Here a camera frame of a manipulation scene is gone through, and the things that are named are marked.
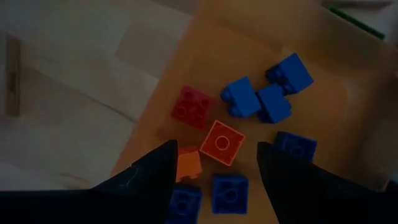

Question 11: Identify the small orange block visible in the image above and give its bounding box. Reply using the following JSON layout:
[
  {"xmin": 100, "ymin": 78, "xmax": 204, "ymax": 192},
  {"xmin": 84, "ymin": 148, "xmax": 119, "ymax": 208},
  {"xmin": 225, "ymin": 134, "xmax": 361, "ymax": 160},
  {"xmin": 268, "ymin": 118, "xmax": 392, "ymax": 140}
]
[
  {"xmin": 199, "ymin": 120, "xmax": 246, "ymax": 167},
  {"xmin": 175, "ymin": 146, "xmax": 203, "ymax": 183}
]

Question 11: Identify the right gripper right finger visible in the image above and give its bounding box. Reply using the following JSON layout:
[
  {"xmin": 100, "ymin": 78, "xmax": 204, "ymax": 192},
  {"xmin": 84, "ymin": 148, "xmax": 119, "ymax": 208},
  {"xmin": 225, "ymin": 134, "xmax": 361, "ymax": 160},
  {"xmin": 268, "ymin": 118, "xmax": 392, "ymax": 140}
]
[{"xmin": 257, "ymin": 141, "xmax": 392, "ymax": 224}]

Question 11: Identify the small red block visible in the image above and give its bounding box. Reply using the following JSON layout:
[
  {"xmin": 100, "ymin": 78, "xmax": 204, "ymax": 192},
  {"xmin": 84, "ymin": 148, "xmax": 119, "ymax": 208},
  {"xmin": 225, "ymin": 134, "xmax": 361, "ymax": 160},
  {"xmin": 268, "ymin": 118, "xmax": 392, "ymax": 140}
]
[{"xmin": 172, "ymin": 85, "xmax": 217, "ymax": 130}]

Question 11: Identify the dark green long block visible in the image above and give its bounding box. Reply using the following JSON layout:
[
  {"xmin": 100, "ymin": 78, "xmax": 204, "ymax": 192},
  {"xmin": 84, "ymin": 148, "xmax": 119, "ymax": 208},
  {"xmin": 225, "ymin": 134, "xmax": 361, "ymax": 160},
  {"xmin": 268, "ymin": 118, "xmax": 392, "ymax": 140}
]
[{"xmin": 328, "ymin": 5, "xmax": 386, "ymax": 40}]

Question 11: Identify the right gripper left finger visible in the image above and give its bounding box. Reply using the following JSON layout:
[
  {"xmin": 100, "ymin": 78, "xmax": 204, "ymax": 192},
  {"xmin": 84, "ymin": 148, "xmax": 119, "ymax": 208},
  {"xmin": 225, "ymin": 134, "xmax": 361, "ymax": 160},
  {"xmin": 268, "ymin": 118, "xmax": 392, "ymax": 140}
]
[{"xmin": 77, "ymin": 139, "xmax": 180, "ymax": 224}]

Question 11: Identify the orange plastic bin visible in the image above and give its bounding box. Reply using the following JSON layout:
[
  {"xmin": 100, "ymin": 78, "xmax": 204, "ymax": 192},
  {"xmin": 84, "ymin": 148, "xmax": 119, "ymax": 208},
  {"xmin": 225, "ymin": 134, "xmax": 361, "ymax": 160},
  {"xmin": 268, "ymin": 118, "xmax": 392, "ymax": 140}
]
[{"xmin": 110, "ymin": 0, "xmax": 398, "ymax": 224}]

